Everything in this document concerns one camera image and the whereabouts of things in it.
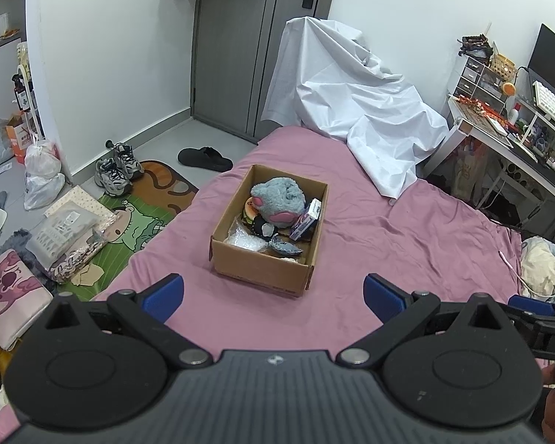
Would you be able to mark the orange cardboard box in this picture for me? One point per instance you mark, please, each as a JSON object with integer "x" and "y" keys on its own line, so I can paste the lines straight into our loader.
{"x": 23, "y": 136}

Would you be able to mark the brown cardboard box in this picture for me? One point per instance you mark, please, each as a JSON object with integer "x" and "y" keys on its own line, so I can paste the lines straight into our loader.
{"x": 259, "y": 270}

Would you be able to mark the burger plush toy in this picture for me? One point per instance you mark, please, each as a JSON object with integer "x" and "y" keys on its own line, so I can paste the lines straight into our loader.
{"x": 249, "y": 210}

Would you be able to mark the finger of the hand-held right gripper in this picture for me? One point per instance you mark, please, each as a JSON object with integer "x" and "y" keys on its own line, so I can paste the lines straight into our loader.
{"x": 534, "y": 306}

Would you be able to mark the white sheet cover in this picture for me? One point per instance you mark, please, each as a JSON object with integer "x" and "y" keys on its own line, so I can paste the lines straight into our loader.
{"x": 351, "y": 101}

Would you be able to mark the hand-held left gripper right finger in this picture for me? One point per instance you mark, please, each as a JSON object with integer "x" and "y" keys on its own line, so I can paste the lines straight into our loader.
{"x": 384, "y": 297}

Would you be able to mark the woven basket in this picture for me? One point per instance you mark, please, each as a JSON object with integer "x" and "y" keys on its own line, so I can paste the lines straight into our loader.
{"x": 503, "y": 67}

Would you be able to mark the beige paper bag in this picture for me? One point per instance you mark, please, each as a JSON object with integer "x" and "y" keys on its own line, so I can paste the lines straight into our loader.
{"x": 469, "y": 171}

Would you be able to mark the small white blue carton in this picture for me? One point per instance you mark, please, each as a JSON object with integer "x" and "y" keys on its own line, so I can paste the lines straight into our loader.
{"x": 306, "y": 219}

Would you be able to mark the grey sneaker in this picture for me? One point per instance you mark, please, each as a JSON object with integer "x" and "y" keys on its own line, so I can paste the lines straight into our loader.
{"x": 125, "y": 159}
{"x": 108, "y": 178}

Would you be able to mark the black fabric item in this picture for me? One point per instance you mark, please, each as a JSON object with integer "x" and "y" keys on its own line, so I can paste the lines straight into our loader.
{"x": 260, "y": 227}

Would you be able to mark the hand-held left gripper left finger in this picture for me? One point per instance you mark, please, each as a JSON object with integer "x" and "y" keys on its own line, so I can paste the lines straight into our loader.
{"x": 162, "y": 295}

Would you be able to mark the clear plastic bag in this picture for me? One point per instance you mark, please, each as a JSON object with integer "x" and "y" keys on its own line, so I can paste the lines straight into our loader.
{"x": 245, "y": 239}

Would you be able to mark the cream cloth pile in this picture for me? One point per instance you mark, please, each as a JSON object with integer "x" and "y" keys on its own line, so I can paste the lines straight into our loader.
{"x": 545, "y": 268}

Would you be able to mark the white desk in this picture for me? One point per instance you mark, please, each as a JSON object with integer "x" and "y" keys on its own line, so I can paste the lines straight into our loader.
{"x": 504, "y": 148}

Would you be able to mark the clear packaged bag stack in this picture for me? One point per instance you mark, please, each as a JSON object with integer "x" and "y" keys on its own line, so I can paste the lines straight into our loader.
{"x": 69, "y": 236}

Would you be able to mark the blue knitted cloth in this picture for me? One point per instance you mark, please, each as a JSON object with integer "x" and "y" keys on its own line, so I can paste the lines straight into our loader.
{"x": 286, "y": 246}

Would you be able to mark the pink bed sheet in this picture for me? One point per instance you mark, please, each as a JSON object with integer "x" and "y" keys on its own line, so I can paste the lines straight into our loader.
{"x": 397, "y": 249}

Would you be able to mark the pink cartoon pillow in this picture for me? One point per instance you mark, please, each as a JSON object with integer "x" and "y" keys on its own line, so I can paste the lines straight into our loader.
{"x": 9, "y": 296}

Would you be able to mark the cartoon floor mat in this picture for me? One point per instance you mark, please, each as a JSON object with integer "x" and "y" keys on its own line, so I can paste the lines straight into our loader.
{"x": 138, "y": 222}

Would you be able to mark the desktop drawer organizer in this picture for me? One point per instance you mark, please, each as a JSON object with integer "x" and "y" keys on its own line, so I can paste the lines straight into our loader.
{"x": 481, "y": 78}

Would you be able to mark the grey fluffy plush toy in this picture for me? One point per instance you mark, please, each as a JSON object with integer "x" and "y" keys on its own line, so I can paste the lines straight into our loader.
{"x": 277, "y": 199}

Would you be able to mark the black slipper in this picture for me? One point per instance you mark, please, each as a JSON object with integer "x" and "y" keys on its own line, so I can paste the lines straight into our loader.
{"x": 206, "y": 157}

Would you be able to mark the grey door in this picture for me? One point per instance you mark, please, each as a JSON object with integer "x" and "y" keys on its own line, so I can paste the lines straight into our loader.
{"x": 240, "y": 55}

